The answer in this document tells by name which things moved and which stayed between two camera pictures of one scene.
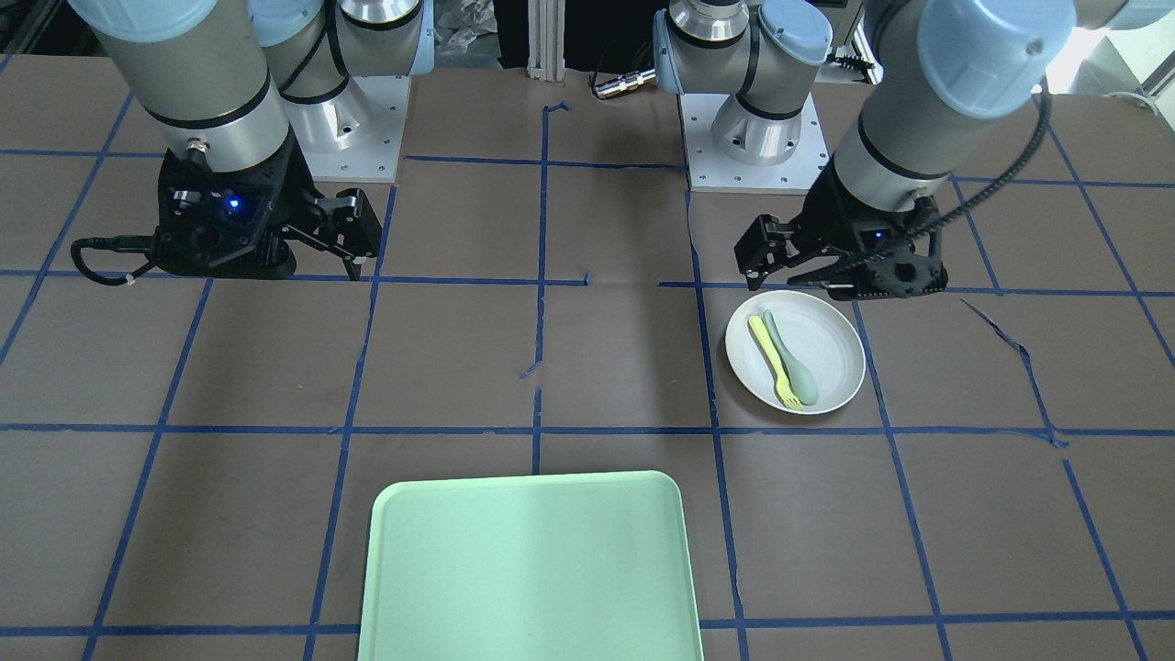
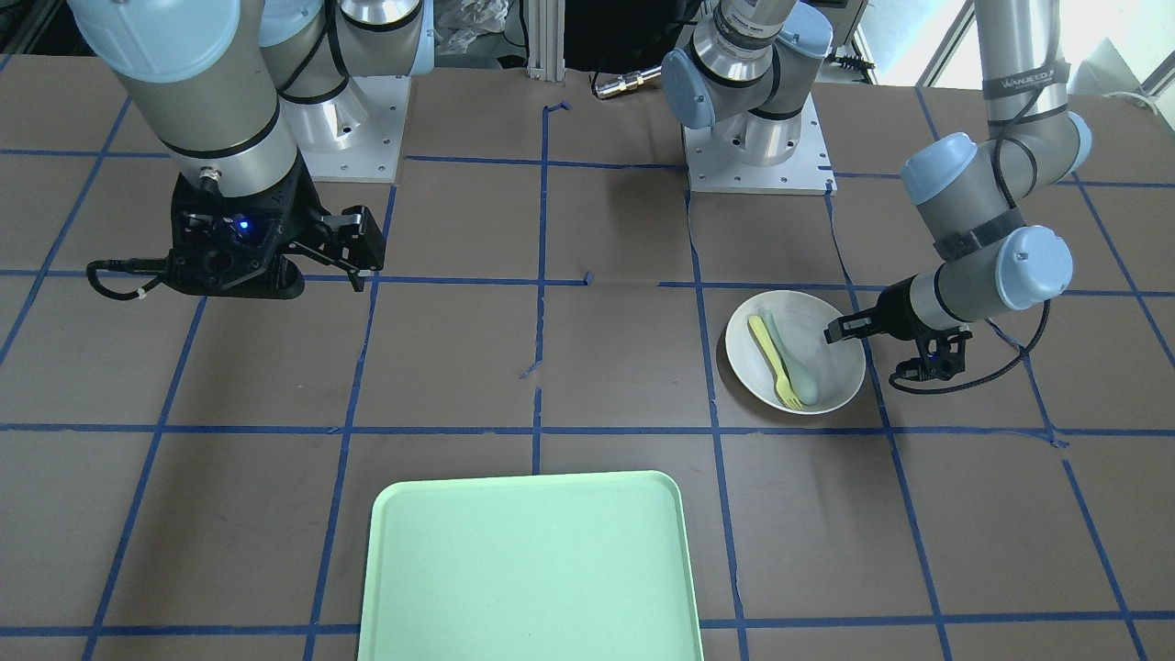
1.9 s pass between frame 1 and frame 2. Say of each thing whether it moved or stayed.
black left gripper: moved
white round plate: stayed
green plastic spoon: stayed
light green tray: stayed
